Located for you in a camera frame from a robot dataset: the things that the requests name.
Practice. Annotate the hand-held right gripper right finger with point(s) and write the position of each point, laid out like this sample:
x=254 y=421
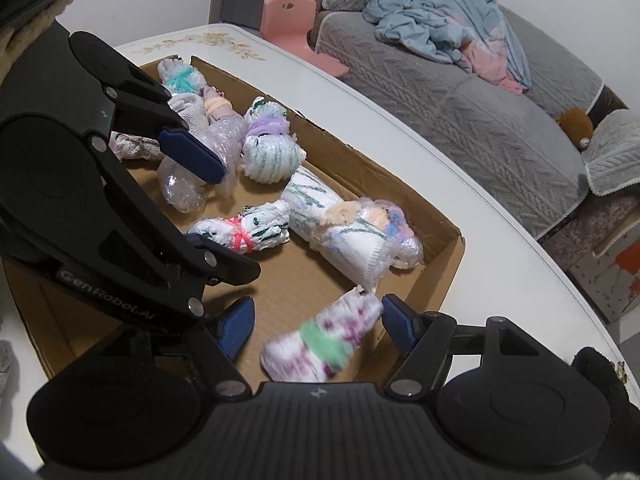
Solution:
x=400 y=325

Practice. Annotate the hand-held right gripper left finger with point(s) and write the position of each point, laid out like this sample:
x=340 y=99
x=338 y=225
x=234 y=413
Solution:
x=235 y=327

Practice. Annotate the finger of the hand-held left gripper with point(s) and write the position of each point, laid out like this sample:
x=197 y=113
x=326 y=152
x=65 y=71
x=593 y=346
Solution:
x=230 y=267
x=192 y=152

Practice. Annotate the clear bubble wrap bundle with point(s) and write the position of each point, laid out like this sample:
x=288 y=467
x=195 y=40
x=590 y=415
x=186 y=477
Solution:
x=180 y=187

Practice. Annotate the zebra print bundle pink band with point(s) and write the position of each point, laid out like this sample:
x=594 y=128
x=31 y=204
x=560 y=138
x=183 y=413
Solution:
x=260 y=220

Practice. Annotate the pink print bundle green band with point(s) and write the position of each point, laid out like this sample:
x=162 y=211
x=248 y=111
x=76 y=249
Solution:
x=300 y=355

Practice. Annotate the white bundle purple band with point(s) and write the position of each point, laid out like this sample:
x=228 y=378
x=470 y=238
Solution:
x=270 y=145

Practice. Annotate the cardboard box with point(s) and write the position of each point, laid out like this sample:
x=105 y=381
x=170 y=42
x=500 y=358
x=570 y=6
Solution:
x=310 y=280

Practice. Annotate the white striped cloth bundle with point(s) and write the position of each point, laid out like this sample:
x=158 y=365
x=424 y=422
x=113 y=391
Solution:
x=350 y=255

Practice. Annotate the pastel bubble wrap bundle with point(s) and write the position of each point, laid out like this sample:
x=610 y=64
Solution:
x=395 y=225

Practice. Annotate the person's left forearm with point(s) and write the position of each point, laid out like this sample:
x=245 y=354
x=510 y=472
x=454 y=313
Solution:
x=30 y=35

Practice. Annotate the grey knit cloth bundle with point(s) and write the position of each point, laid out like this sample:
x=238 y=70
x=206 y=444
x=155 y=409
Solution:
x=187 y=110

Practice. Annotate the bubble wrap bundle peach band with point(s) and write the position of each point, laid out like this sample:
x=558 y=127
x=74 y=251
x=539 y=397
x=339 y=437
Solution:
x=217 y=105

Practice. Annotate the white teal yarn bundle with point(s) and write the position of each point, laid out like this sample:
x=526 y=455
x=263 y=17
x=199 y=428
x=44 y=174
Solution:
x=180 y=80

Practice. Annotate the pink plastic chair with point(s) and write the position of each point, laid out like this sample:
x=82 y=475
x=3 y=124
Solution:
x=287 y=20

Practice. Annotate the black cloth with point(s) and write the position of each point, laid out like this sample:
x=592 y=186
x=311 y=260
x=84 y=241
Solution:
x=600 y=380

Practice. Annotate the grey sofa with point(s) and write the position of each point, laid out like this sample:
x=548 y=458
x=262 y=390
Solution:
x=475 y=120

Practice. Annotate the brown plush toy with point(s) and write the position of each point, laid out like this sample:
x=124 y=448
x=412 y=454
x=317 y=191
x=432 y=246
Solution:
x=575 y=127

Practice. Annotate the light blue blanket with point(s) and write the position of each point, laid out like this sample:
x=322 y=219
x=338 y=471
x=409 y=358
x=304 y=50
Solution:
x=430 y=25

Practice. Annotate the grey knit sofa cover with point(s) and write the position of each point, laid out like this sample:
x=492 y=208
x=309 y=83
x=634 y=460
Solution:
x=615 y=155

